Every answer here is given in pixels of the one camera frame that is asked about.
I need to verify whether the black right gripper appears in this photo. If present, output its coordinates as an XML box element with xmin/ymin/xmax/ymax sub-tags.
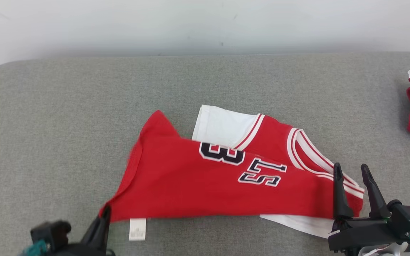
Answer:
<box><xmin>327</xmin><ymin>162</ymin><xmax>395</xmax><ymax>256</ymax></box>

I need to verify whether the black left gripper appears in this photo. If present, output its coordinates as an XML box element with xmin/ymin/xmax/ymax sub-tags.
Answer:
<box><xmin>53</xmin><ymin>206</ymin><xmax>116</xmax><ymax>256</ymax></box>

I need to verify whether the red white basketball jersey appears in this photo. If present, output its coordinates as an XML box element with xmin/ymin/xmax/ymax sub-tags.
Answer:
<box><xmin>99</xmin><ymin>104</ymin><xmax>366</xmax><ymax>241</ymax></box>

